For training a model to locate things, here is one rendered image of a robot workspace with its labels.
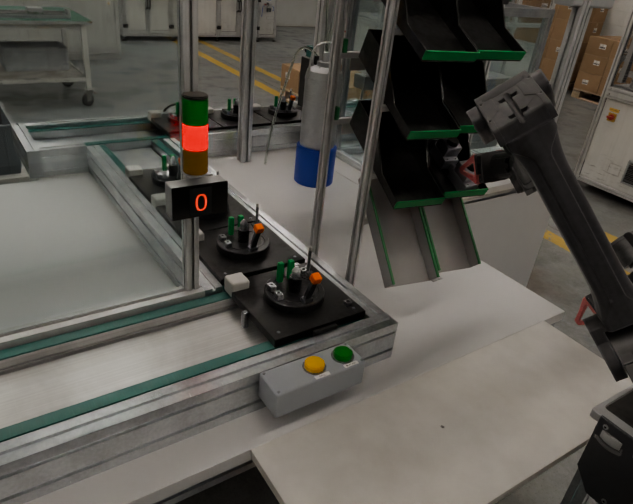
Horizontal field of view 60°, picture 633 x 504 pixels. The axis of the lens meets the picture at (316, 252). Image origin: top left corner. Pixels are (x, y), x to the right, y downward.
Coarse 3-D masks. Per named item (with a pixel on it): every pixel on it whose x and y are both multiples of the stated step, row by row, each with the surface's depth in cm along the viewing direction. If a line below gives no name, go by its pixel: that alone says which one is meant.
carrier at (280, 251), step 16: (256, 208) 146; (240, 224) 141; (208, 240) 147; (224, 240) 142; (240, 240) 143; (272, 240) 150; (208, 256) 139; (224, 256) 140; (240, 256) 139; (256, 256) 140; (272, 256) 143; (288, 256) 143; (224, 272) 133; (256, 272) 136
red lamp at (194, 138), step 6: (186, 126) 105; (192, 126) 105; (198, 126) 105; (204, 126) 106; (186, 132) 105; (192, 132) 105; (198, 132) 105; (204, 132) 106; (186, 138) 106; (192, 138) 106; (198, 138) 106; (204, 138) 107; (186, 144) 107; (192, 144) 106; (198, 144) 107; (204, 144) 107; (192, 150) 107; (198, 150) 107; (204, 150) 108
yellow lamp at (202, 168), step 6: (186, 150) 107; (186, 156) 108; (192, 156) 107; (198, 156) 108; (204, 156) 109; (186, 162) 108; (192, 162) 108; (198, 162) 108; (204, 162) 109; (186, 168) 109; (192, 168) 109; (198, 168) 109; (204, 168) 110; (192, 174) 109; (198, 174) 110
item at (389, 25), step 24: (336, 0) 123; (336, 24) 125; (384, 24) 112; (336, 48) 127; (384, 48) 113; (336, 72) 130; (384, 72) 117; (336, 96) 133; (384, 96) 119; (360, 192) 131; (360, 216) 132; (312, 240) 152; (360, 240) 136
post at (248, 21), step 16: (256, 0) 201; (256, 16) 204; (256, 32) 207; (240, 48) 210; (240, 64) 213; (240, 80) 215; (240, 96) 218; (240, 112) 221; (240, 128) 225; (240, 144) 227; (240, 160) 230
